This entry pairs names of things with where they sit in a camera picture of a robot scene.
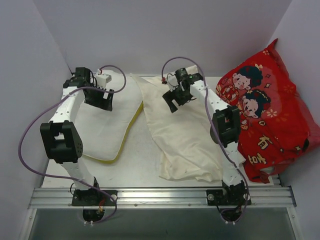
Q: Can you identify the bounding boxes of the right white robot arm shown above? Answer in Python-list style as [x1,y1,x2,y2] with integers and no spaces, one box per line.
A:
[161,68,246,205]

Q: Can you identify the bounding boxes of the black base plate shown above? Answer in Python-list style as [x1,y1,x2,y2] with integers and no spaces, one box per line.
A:
[71,189,115,207]
[205,188,247,207]

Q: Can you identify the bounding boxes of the red cartoon print bag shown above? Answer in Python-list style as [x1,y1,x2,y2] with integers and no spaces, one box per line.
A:
[216,40,320,184]

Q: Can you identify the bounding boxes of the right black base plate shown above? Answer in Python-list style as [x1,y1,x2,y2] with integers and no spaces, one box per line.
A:
[205,188,247,207]

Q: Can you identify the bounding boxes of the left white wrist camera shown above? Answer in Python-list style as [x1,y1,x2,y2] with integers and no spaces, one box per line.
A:
[95,73,112,88]

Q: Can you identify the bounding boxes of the purple cable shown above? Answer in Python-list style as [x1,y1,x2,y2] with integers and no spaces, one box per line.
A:
[18,65,126,224]
[161,56,251,224]

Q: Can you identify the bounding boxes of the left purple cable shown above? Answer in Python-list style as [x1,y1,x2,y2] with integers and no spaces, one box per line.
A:
[18,65,126,224]

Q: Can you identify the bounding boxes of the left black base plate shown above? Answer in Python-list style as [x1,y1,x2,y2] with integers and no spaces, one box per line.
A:
[71,189,115,207]

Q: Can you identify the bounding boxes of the aluminium mounting rail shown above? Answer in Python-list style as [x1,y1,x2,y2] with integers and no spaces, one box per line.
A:
[29,185,296,209]

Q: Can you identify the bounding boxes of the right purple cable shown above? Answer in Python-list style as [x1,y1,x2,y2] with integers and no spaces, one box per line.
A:
[161,56,251,224]

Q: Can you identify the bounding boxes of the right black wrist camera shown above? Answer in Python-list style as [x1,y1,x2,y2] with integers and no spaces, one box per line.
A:
[174,68,190,84]

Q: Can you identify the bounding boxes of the cream pillowcase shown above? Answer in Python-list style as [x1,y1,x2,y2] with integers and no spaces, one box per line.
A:
[129,64,247,183]

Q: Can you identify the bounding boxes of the white pillow yellow edge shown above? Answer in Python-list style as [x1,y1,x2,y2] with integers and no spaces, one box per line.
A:
[75,74,143,163]

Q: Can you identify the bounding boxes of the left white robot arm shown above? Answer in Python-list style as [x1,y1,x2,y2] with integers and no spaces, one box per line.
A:
[40,67,114,206]

